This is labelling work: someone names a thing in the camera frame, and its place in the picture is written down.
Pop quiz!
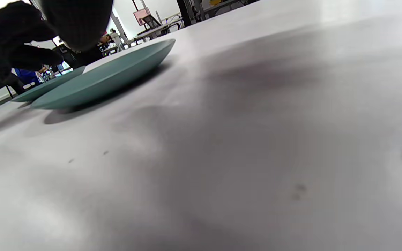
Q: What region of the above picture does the black pillar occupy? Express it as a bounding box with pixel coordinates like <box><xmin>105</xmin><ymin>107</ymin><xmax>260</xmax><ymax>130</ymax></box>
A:
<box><xmin>176</xmin><ymin>0</ymin><xmax>197</xmax><ymax>28</ymax></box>

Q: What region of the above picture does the person's right hand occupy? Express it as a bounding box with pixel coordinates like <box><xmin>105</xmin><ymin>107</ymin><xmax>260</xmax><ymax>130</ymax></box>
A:
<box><xmin>0</xmin><ymin>0</ymin><xmax>114</xmax><ymax>82</ymax></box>

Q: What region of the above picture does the teal plate with green beans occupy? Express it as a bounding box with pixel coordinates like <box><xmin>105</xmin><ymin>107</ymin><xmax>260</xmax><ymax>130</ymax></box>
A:
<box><xmin>11</xmin><ymin>66</ymin><xmax>87</xmax><ymax>103</ymax></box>

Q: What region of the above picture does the pink screen monitor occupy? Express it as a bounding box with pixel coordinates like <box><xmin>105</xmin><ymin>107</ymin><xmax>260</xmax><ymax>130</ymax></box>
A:
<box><xmin>133</xmin><ymin>8</ymin><xmax>151</xmax><ymax>26</ymax></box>

